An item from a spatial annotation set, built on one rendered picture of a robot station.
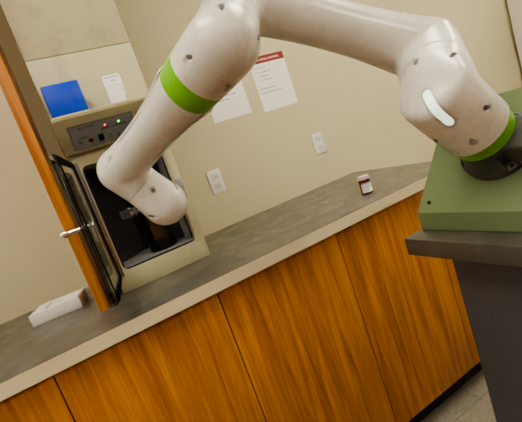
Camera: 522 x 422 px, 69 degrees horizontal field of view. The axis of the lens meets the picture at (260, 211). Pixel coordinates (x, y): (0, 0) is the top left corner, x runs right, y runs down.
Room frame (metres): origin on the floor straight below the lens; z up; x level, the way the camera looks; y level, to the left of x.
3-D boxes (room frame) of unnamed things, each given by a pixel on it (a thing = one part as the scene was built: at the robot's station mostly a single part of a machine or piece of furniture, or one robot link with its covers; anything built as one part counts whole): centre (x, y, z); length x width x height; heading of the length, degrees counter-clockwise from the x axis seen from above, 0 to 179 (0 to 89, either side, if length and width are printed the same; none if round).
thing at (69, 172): (1.06, 0.46, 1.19); 0.30 x 0.01 x 0.40; 16
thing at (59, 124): (1.23, 0.35, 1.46); 0.32 x 0.11 x 0.10; 114
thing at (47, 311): (1.27, 0.76, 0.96); 0.16 x 0.12 x 0.04; 105
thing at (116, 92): (1.25, 0.30, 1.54); 0.05 x 0.05 x 0.06; 9
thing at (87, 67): (1.40, 0.42, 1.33); 0.32 x 0.25 x 0.77; 114
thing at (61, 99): (1.19, 0.44, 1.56); 0.10 x 0.10 x 0.09; 24
